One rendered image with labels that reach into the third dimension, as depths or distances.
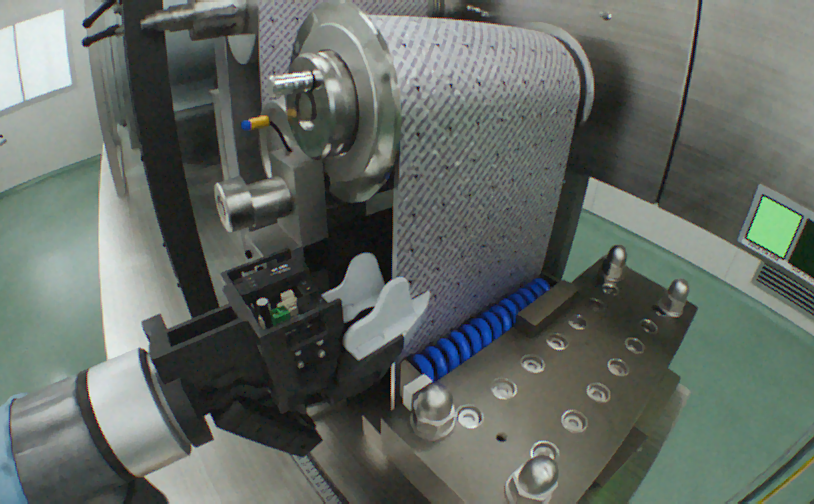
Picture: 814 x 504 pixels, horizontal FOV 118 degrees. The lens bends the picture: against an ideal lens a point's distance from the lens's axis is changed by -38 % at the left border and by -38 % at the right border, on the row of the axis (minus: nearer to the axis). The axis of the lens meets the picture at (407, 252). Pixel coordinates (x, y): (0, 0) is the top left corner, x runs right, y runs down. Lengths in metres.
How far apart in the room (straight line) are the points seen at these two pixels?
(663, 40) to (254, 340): 0.48
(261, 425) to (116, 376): 0.10
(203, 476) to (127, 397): 0.26
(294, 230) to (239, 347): 0.13
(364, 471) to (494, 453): 0.18
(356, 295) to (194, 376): 0.14
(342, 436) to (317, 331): 0.24
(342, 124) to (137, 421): 0.21
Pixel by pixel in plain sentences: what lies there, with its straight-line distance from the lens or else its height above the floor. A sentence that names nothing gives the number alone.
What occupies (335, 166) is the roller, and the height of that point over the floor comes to 1.20.
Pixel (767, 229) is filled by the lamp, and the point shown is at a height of 1.18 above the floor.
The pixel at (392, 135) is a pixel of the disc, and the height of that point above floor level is 1.24.
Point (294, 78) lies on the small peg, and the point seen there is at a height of 1.27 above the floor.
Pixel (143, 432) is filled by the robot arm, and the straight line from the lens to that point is 0.24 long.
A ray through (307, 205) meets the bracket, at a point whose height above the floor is 1.17.
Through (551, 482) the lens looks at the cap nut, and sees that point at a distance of 0.28.
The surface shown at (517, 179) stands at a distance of 0.37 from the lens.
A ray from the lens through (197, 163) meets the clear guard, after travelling 1.29.
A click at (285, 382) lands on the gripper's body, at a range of 0.24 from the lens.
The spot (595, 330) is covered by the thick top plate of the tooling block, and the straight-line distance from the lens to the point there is 0.45.
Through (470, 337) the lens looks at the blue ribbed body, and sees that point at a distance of 0.38.
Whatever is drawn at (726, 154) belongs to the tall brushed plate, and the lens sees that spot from 0.48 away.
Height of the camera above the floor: 1.31
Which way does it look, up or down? 33 degrees down
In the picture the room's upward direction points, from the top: 2 degrees clockwise
